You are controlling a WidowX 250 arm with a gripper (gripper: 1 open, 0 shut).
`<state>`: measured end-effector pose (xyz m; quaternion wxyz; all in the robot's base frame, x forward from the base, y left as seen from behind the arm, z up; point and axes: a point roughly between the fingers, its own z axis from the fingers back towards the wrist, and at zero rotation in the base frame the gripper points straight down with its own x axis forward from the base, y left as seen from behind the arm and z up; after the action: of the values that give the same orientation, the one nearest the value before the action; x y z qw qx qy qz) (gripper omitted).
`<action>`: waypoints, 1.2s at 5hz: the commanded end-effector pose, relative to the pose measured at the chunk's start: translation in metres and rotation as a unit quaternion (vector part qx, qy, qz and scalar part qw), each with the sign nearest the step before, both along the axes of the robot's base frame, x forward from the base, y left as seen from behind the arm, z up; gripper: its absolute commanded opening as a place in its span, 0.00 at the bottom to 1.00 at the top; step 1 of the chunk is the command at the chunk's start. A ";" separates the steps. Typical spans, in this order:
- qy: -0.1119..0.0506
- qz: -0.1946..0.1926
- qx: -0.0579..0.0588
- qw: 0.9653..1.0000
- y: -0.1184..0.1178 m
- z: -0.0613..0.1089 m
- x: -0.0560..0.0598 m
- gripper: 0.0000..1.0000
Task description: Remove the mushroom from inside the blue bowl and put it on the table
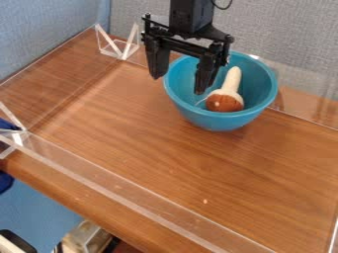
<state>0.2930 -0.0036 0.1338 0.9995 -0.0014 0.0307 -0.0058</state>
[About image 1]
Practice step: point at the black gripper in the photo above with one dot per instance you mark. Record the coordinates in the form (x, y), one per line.
(206, 44)

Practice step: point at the brown and white toy mushroom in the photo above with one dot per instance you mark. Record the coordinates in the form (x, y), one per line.
(225, 99)

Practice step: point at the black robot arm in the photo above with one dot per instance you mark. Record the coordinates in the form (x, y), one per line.
(195, 11)

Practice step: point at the blue plastic bowl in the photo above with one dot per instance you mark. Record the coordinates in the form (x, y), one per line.
(219, 112)

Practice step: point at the clear acrylic back barrier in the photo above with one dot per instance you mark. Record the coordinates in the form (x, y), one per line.
(308, 95)

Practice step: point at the clear acrylic barrier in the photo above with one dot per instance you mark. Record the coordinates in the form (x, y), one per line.
(185, 222)
(308, 95)

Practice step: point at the clear acrylic front barrier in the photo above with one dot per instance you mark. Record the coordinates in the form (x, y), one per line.
(185, 222)

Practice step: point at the blue cloth object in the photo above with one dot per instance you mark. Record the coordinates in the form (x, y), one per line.
(6, 179)

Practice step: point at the beige box under table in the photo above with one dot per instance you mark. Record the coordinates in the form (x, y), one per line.
(87, 238)

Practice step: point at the black and white object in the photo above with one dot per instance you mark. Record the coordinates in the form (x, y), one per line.
(14, 244)

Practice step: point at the clear acrylic corner bracket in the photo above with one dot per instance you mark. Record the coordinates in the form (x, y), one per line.
(115, 47)

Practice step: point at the clear acrylic left bracket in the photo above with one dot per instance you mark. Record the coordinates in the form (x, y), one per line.
(12, 132)

